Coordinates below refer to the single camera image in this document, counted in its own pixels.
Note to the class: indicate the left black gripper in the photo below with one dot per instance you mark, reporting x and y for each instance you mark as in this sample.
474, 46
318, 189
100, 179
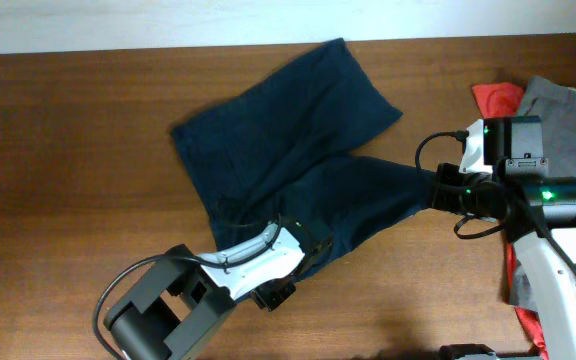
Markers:
275, 297

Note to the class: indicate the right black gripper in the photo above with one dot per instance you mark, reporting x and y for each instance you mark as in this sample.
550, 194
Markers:
441, 199

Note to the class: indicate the navy blue shorts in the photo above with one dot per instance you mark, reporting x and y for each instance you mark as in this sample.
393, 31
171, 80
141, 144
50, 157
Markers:
285, 149

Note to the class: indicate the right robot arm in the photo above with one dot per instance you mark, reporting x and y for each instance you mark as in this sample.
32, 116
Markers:
503, 178

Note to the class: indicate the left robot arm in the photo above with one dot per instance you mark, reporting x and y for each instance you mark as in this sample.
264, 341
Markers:
183, 299

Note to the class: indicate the red cloth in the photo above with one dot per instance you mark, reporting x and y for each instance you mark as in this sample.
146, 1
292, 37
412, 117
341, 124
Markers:
503, 100

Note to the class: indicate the grey garment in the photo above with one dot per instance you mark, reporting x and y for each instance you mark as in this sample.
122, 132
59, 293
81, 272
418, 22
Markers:
556, 106

